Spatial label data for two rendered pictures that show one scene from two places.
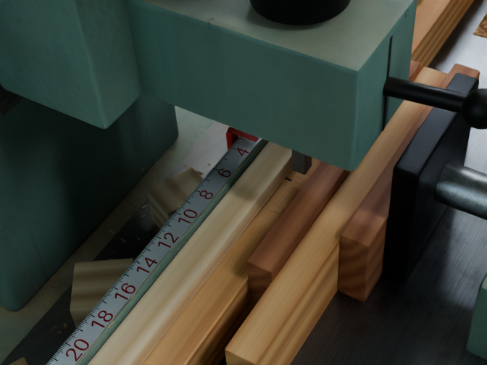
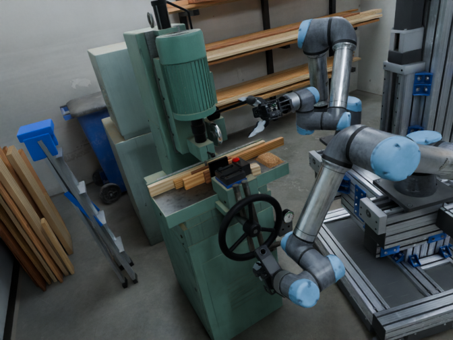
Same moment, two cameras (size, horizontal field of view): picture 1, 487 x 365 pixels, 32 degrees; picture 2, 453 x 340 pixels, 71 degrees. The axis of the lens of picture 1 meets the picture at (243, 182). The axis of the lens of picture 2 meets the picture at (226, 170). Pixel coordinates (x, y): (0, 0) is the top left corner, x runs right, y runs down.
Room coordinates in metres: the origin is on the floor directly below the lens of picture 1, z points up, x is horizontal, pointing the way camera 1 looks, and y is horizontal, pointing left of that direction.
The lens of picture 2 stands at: (-0.69, -0.76, 1.61)
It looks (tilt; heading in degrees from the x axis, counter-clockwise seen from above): 29 degrees down; 31
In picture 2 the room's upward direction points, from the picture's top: 10 degrees counter-clockwise
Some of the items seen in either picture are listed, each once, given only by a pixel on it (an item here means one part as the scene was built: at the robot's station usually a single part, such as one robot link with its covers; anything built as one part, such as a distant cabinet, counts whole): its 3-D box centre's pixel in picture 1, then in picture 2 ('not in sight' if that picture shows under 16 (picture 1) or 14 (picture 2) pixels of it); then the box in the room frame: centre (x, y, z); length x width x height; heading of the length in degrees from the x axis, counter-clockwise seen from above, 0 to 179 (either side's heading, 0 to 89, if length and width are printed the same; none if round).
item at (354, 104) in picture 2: not in sight; (347, 110); (0.96, -0.55, 0.98); 0.13 x 0.12 x 0.14; 90
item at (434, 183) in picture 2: not in sight; (416, 175); (0.57, -0.86, 0.87); 0.15 x 0.15 x 0.10
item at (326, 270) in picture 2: not in sight; (321, 269); (0.03, -0.60, 0.83); 0.11 x 0.11 x 0.08; 53
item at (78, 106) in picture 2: not in sight; (113, 144); (1.32, 1.65, 0.48); 0.64 x 0.54 x 0.97; 145
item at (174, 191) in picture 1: (182, 205); not in sight; (0.46, 0.05, 0.82); 0.04 x 0.03 x 0.04; 121
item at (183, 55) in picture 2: not in sight; (187, 75); (0.36, -0.04, 1.35); 0.18 x 0.18 x 0.31
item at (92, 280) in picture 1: (106, 297); not in sight; (0.38, 0.11, 0.82); 0.04 x 0.04 x 0.03; 0
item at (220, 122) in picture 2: not in sight; (215, 129); (0.60, 0.03, 1.02); 0.09 x 0.07 x 0.12; 145
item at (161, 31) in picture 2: not in sight; (163, 23); (0.44, 0.08, 1.54); 0.08 x 0.08 x 0.17; 55
